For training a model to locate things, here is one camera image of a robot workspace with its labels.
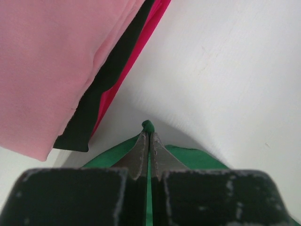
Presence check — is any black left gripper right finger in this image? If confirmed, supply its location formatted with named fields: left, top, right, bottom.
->
left=150, top=133, right=294, bottom=226

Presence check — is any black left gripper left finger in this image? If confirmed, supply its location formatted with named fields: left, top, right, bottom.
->
left=0, top=132, right=149, bottom=226

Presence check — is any green t shirt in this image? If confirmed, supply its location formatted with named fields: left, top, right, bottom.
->
left=82, top=119, right=301, bottom=226

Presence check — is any black printed folded t shirt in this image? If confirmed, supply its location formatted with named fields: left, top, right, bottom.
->
left=53, top=0, right=160, bottom=152

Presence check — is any pink folded t shirt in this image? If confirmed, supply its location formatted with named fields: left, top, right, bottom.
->
left=0, top=0, right=143, bottom=161

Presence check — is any red folded t shirt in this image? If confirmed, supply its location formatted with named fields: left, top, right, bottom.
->
left=88, top=0, right=170, bottom=139

